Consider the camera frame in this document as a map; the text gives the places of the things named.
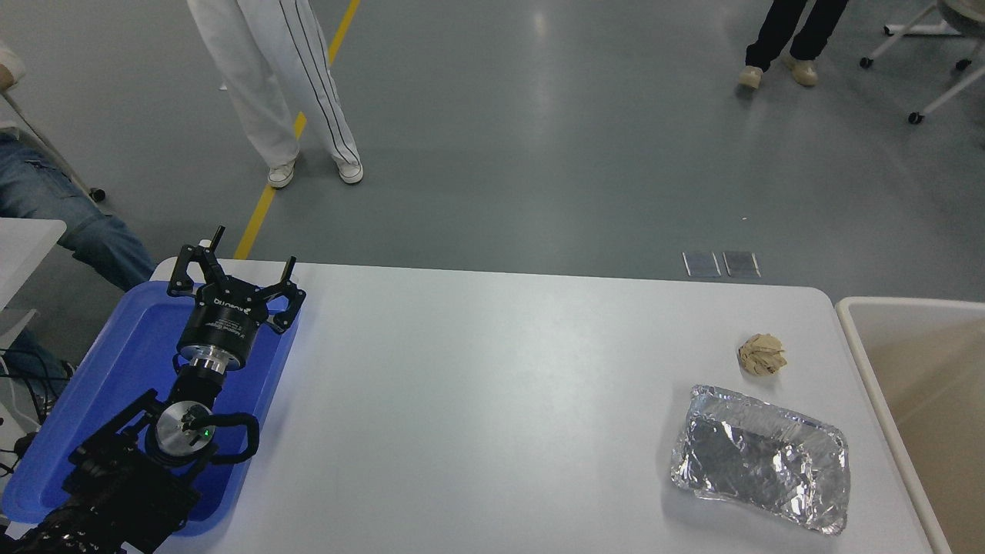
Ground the blue plastic tray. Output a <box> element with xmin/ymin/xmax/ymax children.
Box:
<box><xmin>0</xmin><ymin>281</ymin><xmax>301</xmax><ymax>537</ymax></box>

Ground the grey chair frame with castor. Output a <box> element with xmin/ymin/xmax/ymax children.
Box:
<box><xmin>0</xmin><ymin>88</ymin><xmax>106</xmax><ymax>205</ymax></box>

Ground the large pale bin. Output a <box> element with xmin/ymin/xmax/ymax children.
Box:
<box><xmin>835</xmin><ymin>296</ymin><xmax>985</xmax><ymax>554</ymax></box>

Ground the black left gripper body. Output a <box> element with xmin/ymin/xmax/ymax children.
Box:
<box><xmin>177</xmin><ymin>285</ymin><xmax>272</xmax><ymax>364</ymax></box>

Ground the crumpled tan paper ball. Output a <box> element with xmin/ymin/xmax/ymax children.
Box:
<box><xmin>737</xmin><ymin>332</ymin><xmax>787</xmax><ymax>377</ymax></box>

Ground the small white side table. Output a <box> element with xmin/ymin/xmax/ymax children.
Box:
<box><xmin>0</xmin><ymin>219</ymin><xmax>67</xmax><ymax>347</ymax></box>

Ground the black cable bundle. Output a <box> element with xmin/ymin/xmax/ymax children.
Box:
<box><xmin>0</xmin><ymin>350</ymin><xmax>74</xmax><ymax>478</ymax></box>

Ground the seated person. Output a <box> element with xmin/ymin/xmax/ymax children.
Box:
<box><xmin>0</xmin><ymin>46</ymin><xmax>156</xmax><ymax>420</ymax></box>

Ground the silver foil tray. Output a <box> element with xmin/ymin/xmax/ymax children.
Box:
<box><xmin>668</xmin><ymin>383</ymin><xmax>851</xmax><ymax>536</ymax></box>

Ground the white wheeled chair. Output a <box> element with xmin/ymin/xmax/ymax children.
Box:
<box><xmin>860</xmin><ymin>0</ymin><xmax>985</xmax><ymax>127</ymax></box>

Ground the standing person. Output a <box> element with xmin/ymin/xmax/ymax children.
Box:
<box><xmin>187</xmin><ymin>0</ymin><xmax>365</xmax><ymax>189</ymax></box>
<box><xmin>737</xmin><ymin>0</ymin><xmax>850</xmax><ymax>89</ymax></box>

